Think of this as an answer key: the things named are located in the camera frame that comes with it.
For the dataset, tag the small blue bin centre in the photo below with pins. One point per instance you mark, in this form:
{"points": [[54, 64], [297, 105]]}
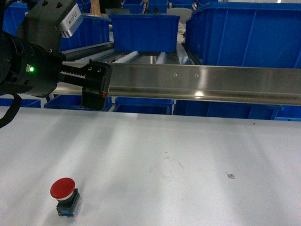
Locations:
{"points": [[145, 32]]}

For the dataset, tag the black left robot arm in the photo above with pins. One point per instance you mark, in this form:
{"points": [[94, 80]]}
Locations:
{"points": [[6, 52]]}

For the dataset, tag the red mushroom push button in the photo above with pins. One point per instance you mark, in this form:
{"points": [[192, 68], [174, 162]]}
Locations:
{"points": [[68, 198]]}

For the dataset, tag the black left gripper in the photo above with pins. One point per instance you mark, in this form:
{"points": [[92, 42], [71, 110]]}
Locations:
{"points": [[35, 72]]}

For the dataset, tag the white roller track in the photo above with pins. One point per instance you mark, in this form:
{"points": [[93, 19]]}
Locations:
{"points": [[133, 57]]}

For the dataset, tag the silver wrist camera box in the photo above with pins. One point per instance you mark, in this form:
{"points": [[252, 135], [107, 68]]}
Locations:
{"points": [[70, 23]]}

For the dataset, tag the large blue bin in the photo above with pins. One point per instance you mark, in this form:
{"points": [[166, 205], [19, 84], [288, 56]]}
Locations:
{"points": [[92, 31], [246, 34]]}

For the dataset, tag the stainless steel shelf rail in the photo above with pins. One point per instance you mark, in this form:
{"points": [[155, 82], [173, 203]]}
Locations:
{"points": [[269, 86]]}

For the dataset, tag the blue bin under shelf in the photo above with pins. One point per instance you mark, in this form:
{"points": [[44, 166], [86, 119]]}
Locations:
{"points": [[144, 105]]}

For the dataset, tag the large blue bin left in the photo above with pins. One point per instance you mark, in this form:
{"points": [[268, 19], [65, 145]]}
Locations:
{"points": [[92, 31]]}

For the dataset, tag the large blue bin right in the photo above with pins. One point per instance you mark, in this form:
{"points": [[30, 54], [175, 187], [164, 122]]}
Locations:
{"points": [[246, 34]]}

